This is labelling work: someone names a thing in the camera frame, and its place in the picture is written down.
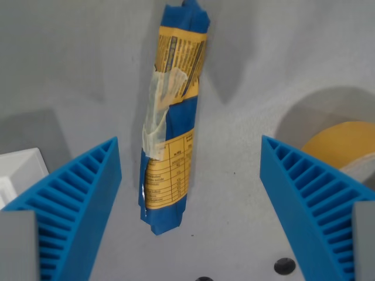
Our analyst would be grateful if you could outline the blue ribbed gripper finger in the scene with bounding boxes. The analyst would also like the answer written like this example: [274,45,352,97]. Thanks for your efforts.
[260,135,375,281]
[0,136,122,281]

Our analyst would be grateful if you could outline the blue and yellow bag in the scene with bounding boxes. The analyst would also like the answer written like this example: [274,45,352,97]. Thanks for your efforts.
[137,0,212,236]

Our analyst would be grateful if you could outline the white wall socket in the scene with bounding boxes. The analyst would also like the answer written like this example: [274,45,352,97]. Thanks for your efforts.
[0,148,50,210]

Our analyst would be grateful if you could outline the yellow tape roll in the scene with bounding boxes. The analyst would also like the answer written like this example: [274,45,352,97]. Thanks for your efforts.
[301,121,375,188]

